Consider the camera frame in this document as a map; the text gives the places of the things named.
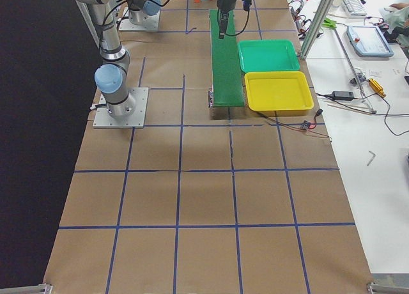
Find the green plastic tray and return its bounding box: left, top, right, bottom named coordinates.
left=238, top=40, right=300, bottom=73

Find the black power adapter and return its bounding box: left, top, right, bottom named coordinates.
left=332, top=91, right=355, bottom=101

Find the green handled reacher grabber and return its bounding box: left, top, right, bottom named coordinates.
left=323, top=17, right=377, bottom=114

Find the aluminium frame post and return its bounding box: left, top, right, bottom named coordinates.
left=299, top=0, right=333, bottom=60

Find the small red-wired circuit board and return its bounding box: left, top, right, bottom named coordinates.
left=300, top=120, right=312, bottom=130

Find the yellow plastic tray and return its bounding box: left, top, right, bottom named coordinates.
left=244, top=71, right=314, bottom=114

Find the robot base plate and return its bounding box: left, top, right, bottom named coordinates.
left=119, top=8, right=160, bottom=32
left=93, top=88, right=149, bottom=128

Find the silver allen key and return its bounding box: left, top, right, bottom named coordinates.
left=366, top=150, right=376, bottom=166

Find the white keyboard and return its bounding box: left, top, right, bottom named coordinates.
left=342, top=0, right=367, bottom=18

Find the robot teach pendant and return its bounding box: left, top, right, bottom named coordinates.
left=346, top=26, right=394, bottom=58

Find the green conveyor belt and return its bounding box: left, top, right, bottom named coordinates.
left=208, top=9, right=245, bottom=107

